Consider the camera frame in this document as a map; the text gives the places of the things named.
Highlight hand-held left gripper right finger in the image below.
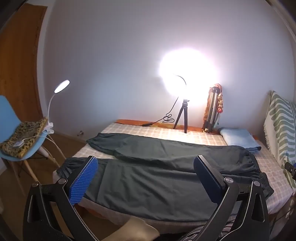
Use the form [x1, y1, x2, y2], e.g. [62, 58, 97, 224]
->
[193, 155, 270, 241]

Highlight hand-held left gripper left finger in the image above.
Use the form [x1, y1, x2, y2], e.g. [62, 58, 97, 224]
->
[23, 156, 99, 241]

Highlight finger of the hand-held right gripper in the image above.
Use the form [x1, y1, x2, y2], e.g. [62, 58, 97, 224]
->
[285, 162, 296, 180]

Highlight dark green pants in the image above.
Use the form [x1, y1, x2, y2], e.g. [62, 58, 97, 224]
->
[56, 133, 274, 220]

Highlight green striped pillow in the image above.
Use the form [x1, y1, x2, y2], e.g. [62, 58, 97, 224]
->
[264, 90, 296, 190]

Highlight folded light blue towel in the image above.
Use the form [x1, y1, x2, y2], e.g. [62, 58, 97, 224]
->
[218, 127, 262, 154]

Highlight beige cloth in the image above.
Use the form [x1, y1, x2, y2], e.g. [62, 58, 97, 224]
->
[115, 216, 160, 241]

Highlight folded tripod stand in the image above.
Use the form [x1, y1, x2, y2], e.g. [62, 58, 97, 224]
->
[202, 83, 224, 131]

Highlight leopard print cushion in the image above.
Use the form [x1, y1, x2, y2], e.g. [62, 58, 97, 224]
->
[0, 117, 48, 159]

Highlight folded silver tripod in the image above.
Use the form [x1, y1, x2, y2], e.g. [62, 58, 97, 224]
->
[206, 87, 221, 133]

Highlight white clip-on desk lamp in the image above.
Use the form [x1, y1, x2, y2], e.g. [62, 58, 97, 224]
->
[43, 80, 70, 135]

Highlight light blue chair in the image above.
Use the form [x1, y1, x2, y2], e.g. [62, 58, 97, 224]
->
[0, 95, 67, 197]

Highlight wooden door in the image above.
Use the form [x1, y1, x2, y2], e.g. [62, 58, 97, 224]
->
[0, 3, 48, 116]

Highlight ring light on black tripod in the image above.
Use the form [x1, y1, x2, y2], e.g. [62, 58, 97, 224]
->
[158, 49, 218, 134]

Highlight black power cable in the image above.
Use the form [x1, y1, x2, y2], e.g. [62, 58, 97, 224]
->
[142, 96, 179, 127]

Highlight white lamp cable with switch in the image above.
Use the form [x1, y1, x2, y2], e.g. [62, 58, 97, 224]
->
[13, 133, 67, 167]

